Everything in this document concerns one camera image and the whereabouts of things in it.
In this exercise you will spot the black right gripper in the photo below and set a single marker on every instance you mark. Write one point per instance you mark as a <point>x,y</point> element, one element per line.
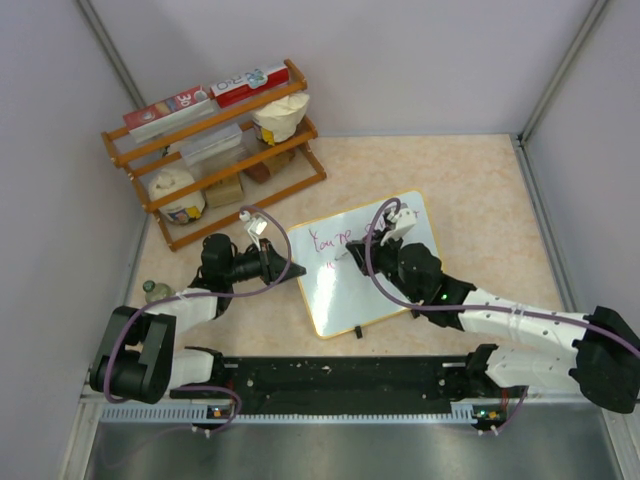
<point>376,250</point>

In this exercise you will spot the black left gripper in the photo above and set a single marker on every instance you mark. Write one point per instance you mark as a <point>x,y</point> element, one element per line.
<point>273,265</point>

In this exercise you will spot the yellow framed whiteboard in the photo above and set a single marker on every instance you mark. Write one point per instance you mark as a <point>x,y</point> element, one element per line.
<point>337,296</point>

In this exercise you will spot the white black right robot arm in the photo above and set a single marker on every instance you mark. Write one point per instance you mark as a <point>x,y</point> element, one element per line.
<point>595,354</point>

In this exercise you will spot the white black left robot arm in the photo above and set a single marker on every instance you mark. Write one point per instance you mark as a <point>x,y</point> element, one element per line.
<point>136,359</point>

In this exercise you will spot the tan sponge stack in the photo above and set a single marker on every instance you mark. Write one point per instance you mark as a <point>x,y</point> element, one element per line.
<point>224,192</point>

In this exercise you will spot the reddish brown sponge stack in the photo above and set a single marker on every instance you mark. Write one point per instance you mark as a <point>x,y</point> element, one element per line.
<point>263,171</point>

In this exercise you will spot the orange wooden shelf rack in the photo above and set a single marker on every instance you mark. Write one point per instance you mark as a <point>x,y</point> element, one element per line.
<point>241,140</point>

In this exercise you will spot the small glass bottle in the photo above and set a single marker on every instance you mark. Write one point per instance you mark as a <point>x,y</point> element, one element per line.
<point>156,291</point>

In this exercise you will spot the clear plastic box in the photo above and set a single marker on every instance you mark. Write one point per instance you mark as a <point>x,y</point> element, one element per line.
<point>204,147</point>

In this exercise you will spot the upper white paper-lid jar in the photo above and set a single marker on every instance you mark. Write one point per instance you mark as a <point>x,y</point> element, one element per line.
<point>277,121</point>

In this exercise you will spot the red white wrap box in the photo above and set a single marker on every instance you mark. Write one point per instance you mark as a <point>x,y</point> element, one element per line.
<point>248,84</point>

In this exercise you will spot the red foil wrap box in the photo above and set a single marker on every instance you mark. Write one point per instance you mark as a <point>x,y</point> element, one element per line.
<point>168,114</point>

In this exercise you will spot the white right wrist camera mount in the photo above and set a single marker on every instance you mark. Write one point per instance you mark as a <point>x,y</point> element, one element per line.
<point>398,224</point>

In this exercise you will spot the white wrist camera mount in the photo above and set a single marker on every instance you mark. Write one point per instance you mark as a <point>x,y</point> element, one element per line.
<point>398,224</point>
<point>254,225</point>

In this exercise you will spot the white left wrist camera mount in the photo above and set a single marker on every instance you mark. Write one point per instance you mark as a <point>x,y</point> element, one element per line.
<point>254,225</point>

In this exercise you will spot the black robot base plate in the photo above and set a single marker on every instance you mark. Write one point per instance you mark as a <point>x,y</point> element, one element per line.
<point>352,385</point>

